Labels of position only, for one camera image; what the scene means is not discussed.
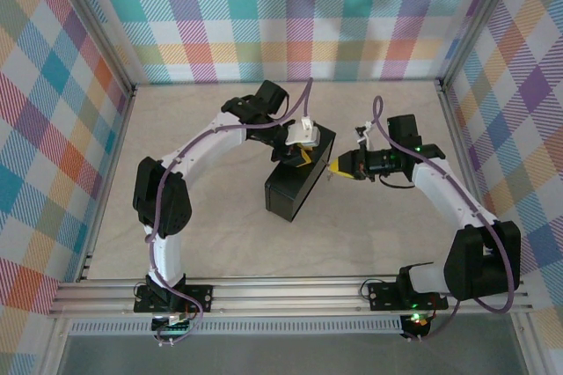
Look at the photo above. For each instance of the black box starry night print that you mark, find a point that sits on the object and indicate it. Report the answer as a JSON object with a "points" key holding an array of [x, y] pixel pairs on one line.
{"points": [[290, 190]]}

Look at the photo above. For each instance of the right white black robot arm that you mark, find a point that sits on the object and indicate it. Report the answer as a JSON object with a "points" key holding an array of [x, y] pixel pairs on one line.
{"points": [[440, 186]]}

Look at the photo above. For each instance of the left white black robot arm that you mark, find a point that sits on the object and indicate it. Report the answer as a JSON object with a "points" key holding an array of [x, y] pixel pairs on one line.
{"points": [[198, 150]]}

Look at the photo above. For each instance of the right circuit board with light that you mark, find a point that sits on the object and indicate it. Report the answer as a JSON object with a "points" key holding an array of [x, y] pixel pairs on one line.
{"points": [[415, 321]]}

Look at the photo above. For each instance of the left green circuit board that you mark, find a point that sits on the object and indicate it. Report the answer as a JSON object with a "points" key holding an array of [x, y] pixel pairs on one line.
{"points": [[173, 324]]}

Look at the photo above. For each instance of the right aluminium side rail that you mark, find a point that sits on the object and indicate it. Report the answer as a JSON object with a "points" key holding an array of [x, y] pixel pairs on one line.
{"points": [[462, 159]]}

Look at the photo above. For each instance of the aluminium side rail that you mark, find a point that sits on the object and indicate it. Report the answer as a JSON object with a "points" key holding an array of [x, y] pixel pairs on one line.
{"points": [[116, 163], [462, 159]]}

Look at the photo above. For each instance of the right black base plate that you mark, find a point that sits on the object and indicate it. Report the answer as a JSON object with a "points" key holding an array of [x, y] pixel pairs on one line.
{"points": [[382, 296]]}

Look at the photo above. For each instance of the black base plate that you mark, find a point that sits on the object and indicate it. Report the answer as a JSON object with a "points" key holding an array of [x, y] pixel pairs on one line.
{"points": [[202, 296], [382, 296]]}

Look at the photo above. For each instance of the right aluminium frame post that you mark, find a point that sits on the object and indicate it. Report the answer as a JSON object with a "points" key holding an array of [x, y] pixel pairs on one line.
{"points": [[479, 23]]}

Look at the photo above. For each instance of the aluminium frame post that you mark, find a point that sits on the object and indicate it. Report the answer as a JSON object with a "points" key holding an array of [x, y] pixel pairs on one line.
{"points": [[92, 23], [479, 23]]}

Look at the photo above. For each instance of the aluminium mounting rail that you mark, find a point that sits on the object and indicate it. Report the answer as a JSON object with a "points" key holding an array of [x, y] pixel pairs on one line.
{"points": [[286, 296]]}

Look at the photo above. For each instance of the left aluminium side rail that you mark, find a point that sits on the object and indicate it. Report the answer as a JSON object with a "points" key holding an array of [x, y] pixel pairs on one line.
{"points": [[116, 163]]}

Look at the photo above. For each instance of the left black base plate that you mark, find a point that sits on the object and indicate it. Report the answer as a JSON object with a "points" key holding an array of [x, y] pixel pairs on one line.
{"points": [[202, 296]]}

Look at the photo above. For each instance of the left aluminium frame post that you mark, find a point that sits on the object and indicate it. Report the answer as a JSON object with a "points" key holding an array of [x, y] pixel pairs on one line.
{"points": [[92, 23]]}

